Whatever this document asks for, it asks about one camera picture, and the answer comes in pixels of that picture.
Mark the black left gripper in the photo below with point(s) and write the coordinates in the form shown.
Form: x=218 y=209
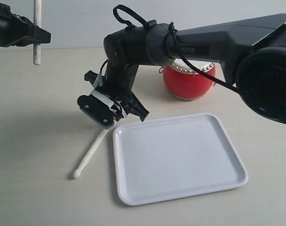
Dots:
x=18 y=30

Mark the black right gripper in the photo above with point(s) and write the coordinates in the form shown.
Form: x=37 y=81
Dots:
x=117 y=85

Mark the white drumstick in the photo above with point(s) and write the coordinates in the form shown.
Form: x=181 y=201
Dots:
x=87 y=157
x=37 y=19

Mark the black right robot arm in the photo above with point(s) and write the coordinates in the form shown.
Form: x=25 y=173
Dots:
x=251 y=52

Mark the small red drum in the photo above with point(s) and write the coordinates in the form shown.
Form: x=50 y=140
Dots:
x=183 y=82

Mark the white plastic tray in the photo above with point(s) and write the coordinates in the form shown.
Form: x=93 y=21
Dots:
x=172 y=158

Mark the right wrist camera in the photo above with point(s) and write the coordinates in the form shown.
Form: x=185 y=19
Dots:
x=98 y=105

